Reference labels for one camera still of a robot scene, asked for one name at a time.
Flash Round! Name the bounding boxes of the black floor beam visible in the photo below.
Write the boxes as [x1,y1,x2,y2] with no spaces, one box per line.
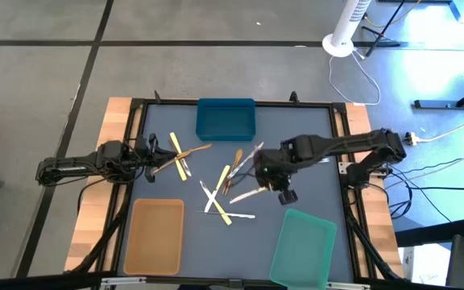
[394,217,464,248]

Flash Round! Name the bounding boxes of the black tripod stand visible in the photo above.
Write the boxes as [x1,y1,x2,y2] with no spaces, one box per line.
[361,0,408,58]

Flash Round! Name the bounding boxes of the white floor cable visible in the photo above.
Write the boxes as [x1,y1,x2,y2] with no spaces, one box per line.
[383,143,464,190]

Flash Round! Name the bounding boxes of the yellow floor cable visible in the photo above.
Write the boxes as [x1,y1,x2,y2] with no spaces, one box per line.
[362,0,424,30]

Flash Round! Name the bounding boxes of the black rig crossbar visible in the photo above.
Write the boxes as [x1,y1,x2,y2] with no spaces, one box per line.
[0,271,464,290]

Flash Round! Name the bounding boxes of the beige floor cable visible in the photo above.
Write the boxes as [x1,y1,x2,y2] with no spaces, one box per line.
[416,112,464,143]

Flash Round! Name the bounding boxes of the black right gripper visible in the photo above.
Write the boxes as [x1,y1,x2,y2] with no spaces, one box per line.
[255,136,300,206]

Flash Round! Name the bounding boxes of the white fan cable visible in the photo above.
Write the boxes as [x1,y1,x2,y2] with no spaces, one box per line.
[327,48,382,106]

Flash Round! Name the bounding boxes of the black cable bundle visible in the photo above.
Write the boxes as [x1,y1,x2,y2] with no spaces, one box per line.
[387,159,464,225]

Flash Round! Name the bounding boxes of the grey-blue table mat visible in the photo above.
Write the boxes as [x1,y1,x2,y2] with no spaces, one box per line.
[117,102,357,283]

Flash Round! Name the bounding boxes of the black table frame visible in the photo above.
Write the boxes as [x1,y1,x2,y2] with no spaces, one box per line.
[64,90,405,290]

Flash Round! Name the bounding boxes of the green plastic bin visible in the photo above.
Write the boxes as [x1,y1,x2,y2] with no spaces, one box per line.
[268,208,338,290]

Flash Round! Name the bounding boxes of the white yellow power plug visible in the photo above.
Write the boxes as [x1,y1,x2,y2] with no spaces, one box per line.
[402,131,422,147]

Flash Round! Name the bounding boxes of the silver rail bracket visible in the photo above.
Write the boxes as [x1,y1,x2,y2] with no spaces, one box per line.
[100,275,147,290]
[325,281,372,290]

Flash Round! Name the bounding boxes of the blue plastic bin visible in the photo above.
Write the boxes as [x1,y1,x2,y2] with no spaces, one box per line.
[195,97,257,143]

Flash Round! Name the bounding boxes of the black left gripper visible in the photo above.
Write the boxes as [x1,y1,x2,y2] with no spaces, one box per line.
[135,132,179,184]

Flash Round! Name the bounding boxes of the white tower fan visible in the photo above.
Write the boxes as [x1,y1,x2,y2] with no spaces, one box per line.
[321,0,373,58]

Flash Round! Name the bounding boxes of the black desk leg frame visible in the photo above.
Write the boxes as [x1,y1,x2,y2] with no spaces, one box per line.
[376,0,464,110]

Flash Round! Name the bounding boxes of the orange plastic bin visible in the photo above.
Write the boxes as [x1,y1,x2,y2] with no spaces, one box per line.
[122,197,185,276]

